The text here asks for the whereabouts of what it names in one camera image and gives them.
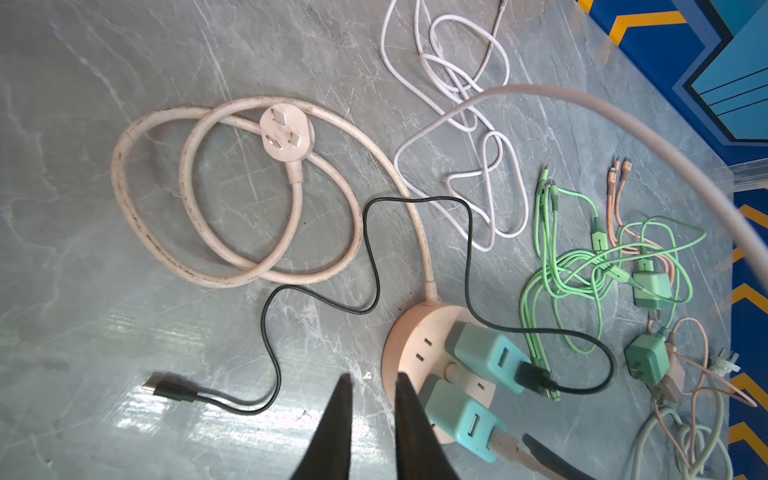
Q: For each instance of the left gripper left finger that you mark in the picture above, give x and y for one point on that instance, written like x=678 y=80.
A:
x=328 y=455

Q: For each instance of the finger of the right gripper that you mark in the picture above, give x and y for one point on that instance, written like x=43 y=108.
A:
x=552 y=461
x=505 y=446

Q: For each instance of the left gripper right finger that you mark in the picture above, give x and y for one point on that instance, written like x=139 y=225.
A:
x=418 y=453

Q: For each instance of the teal charger with black cable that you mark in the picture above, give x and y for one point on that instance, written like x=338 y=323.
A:
x=487 y=353

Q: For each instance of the round pink power socket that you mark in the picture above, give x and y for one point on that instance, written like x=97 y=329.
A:
x=416 y=345

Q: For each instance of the green charger lower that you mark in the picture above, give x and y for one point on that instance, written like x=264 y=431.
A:
x=647 y=357

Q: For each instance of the green charger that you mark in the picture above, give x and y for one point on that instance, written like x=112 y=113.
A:
x=651 y=288
x=647 y=357

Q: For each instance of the green charger upper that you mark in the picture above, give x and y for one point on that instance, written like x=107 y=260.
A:
x=651 y=288

